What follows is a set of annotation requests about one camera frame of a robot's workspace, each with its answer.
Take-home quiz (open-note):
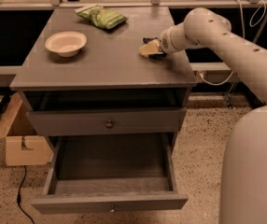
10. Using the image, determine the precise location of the green chip bag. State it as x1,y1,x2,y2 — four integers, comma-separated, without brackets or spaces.
75,5,128,30

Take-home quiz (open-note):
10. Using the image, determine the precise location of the black floor cable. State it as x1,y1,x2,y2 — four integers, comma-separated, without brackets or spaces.
16,165,35,224

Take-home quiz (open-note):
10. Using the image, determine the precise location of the closed grey upper drawer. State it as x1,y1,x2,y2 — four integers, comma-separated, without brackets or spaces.
27,108,186,136

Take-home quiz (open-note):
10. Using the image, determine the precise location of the dark blue rxbar wrapper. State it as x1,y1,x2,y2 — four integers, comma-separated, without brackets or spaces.
143,37,166,60

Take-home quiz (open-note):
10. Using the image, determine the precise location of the white paper bowl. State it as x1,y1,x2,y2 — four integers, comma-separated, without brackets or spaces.
45,32,87,57

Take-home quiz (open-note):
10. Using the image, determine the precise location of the open grey lower drawer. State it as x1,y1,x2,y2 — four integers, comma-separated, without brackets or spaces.
32,133,188,215

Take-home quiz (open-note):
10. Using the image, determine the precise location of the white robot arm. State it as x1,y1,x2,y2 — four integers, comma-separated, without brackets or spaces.
139,7,267,224

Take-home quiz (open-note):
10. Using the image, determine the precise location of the grey wooden drawer cabinet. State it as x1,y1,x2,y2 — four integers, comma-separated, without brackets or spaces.
9,6,199,216

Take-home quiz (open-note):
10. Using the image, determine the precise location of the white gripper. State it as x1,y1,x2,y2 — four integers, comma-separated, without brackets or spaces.
139,22,199,57

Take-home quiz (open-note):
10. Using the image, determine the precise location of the cardboard box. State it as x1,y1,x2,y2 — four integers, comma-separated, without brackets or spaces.
0,93,53,166

